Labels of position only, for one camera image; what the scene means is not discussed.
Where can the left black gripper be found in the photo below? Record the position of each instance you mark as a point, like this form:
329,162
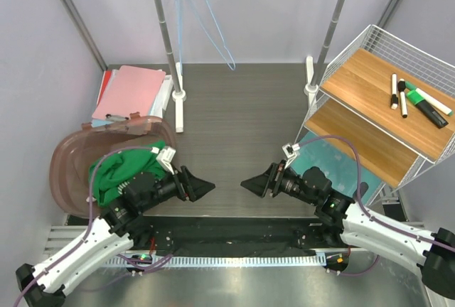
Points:
188,186

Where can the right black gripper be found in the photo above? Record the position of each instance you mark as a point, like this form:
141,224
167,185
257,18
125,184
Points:
271,179

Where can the green tank top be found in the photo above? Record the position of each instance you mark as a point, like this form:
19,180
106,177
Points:
120,168

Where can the light blue wire hanger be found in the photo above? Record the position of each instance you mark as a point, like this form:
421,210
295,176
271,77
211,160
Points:
180,6

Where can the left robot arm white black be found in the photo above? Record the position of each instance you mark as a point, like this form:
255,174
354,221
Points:
119,227

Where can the teal cutting mat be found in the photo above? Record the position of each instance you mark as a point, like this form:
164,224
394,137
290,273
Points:
338,167

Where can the stack of papers folders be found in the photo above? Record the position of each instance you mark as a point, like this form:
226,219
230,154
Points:
158,108

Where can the brown translucent plastic basin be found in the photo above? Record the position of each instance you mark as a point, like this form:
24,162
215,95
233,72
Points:
72,158

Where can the small white black marker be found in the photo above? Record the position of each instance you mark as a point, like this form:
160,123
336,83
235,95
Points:
403,105

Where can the green black highlighter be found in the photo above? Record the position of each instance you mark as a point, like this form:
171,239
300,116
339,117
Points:
428,111

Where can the white green capped marker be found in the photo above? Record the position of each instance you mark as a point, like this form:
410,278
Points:
434,102

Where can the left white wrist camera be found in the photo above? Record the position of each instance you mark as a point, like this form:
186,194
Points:
165,157

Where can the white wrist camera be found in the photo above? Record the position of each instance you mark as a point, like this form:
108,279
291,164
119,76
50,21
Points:
165,157
291,152

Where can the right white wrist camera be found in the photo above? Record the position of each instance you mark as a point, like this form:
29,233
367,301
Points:
291,152

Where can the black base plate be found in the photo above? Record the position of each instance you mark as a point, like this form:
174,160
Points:
237,237

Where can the white slotted cable duct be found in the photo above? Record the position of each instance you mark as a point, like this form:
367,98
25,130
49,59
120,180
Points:
222,262

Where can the white wire wooden shelf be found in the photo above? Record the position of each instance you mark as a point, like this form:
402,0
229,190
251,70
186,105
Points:
353,101

